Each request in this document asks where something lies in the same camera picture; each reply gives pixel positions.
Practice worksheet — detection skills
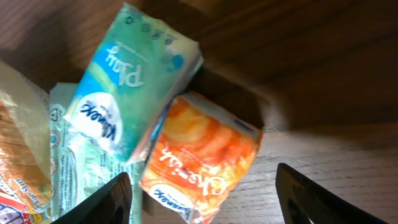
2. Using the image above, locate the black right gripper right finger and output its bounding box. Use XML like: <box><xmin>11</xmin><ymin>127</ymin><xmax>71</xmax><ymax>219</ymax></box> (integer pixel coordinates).
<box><xmin>275</xmin><ymin>163</ymin><xmax>386</xmax><ymax>224</ymax></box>

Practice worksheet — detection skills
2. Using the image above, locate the teal white packet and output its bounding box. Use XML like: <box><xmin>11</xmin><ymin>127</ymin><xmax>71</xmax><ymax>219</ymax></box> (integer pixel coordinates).
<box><xmin>65</xmin><ymin>3</ymin><xmax>203</xmax><ymax>164</ymax></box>

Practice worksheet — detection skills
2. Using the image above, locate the green snack packet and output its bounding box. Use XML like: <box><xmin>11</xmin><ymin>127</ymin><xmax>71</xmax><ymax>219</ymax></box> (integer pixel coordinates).
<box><xmin>49</xmin><ymin>83</ymin><xmax>144</xmax><ymax>224</ymax></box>

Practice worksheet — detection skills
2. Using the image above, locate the orange red snack packet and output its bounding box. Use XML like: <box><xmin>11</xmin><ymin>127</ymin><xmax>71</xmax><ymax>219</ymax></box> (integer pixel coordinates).
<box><xmin>140</xmin><ymin>92</ymin><xmax>262</xmax><ymax>223</ymax></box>

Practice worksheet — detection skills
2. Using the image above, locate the large orange white snack bag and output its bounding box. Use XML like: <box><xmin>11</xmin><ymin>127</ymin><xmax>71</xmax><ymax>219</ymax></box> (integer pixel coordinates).
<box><xmin>1</xmin><ymin>62</ymin><xmax>52</xmax><ymax>223</ymax></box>

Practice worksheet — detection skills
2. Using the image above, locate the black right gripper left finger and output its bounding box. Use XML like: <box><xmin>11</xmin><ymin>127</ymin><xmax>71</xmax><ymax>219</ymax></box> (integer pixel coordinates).
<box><xmin>53</xmin><ymin>172</ymin><xmax>132</xmax><ymax>224</ymax></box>

